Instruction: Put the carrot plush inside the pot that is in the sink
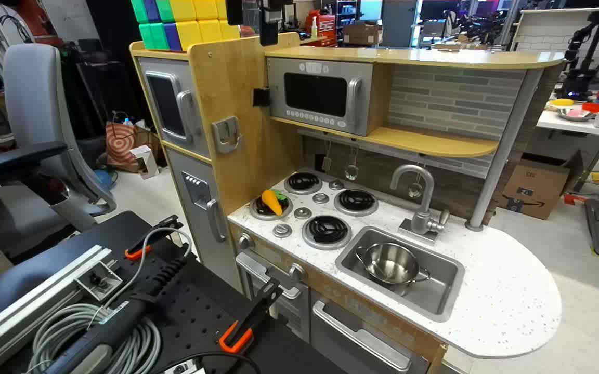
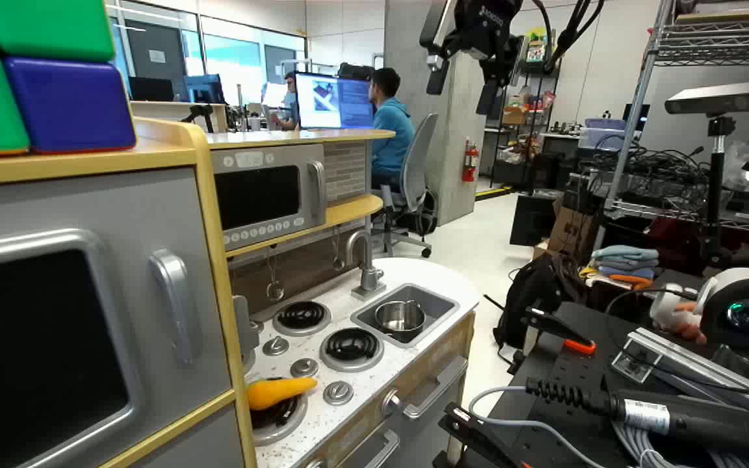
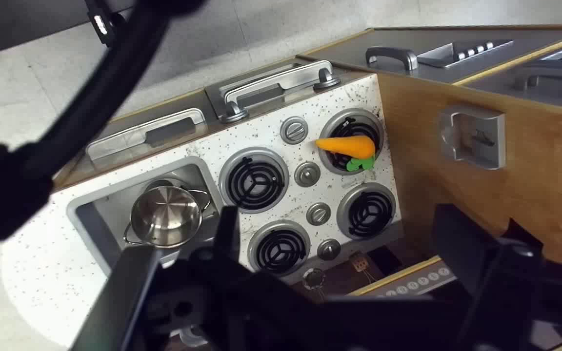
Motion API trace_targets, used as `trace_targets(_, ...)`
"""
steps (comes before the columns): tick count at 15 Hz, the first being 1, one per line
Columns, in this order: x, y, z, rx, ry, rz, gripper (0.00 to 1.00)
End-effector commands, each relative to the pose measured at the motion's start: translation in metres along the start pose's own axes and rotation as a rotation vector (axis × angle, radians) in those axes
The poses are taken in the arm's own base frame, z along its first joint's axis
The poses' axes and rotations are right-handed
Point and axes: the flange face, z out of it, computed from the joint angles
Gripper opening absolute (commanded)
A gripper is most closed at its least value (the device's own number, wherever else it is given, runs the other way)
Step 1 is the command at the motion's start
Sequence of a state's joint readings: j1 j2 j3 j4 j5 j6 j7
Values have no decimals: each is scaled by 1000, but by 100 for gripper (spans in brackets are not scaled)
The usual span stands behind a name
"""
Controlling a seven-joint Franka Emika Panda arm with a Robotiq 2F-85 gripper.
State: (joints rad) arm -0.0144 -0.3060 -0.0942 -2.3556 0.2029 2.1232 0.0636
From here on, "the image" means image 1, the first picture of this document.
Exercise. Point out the hanging toy ladle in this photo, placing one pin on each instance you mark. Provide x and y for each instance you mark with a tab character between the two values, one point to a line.
352	169

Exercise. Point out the aluminium profile rail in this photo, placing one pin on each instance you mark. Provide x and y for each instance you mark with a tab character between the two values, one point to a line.
30	298

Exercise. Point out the small steel pot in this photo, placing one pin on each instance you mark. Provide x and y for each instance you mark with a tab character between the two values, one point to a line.
392	264

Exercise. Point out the grey metal bracket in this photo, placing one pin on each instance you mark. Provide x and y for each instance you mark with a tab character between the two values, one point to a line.
101	282

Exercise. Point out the grey toy dishwasher door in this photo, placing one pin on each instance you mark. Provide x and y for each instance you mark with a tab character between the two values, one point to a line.
362	339

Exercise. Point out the grey office chair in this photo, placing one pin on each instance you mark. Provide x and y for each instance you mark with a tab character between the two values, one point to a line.
33	104

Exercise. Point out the silver toy microwave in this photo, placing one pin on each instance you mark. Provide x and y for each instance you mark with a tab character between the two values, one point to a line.
354	97

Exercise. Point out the silver toy faucet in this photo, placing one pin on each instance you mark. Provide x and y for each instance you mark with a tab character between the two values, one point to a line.
426	221

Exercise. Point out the colourful toys on table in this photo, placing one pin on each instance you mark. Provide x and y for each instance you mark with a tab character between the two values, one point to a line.
594	106

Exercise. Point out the red patterned bag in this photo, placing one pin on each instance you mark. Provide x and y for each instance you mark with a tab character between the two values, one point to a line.
121	143

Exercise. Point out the grey toy fridge door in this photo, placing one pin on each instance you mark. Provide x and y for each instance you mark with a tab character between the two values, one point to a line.
197	201

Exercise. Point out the silver stove knob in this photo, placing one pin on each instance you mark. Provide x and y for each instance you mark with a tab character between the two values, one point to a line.
321	198
281	230
302	213
337	183

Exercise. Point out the grey freezer door with window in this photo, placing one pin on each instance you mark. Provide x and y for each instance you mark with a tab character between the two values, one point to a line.
168	104

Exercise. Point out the long black bar tool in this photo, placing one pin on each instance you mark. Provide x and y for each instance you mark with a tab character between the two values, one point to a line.
125	313

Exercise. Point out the black stand on kitchen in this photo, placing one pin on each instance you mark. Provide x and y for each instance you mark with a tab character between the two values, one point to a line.
272	24

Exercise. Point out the orange and black clamp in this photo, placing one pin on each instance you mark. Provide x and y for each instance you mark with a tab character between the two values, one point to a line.
245	330
144	245

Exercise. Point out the silver toy sink basin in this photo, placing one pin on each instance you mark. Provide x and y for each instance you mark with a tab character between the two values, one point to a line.
441	287

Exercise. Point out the black background robot arm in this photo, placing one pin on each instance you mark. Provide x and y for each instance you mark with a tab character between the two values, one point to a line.
581	63

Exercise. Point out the small white box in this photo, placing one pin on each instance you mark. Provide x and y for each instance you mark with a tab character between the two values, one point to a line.
144	162

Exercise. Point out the black toy stove burner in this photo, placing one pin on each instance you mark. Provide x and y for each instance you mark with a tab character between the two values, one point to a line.
357	201
327	232
259	208
305	182

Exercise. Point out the wooden toy kitchen unit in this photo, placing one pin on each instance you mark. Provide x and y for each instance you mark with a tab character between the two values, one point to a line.
265	147

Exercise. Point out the colourful foam block stack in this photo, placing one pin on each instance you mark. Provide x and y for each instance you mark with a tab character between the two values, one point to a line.
188	24

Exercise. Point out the grey toy oven door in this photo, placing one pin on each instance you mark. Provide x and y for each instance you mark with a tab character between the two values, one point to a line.
272	278

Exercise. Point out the orange carrot plush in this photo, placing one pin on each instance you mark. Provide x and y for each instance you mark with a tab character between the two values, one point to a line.
272	203

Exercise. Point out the white work table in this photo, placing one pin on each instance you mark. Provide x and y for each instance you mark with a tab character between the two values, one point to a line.
571	125

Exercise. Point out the brown cardboard box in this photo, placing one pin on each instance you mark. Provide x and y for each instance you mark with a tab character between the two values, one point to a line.
531	187

